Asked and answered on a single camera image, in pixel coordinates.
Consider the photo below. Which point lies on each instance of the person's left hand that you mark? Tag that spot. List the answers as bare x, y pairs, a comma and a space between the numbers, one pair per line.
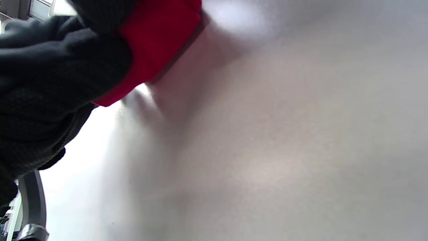
103, 13

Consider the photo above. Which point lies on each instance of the person's right hand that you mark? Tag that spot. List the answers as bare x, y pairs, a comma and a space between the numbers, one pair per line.
50, 93

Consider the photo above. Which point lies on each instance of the grey hand controller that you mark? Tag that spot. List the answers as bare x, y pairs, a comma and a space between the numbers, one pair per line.
35, 204

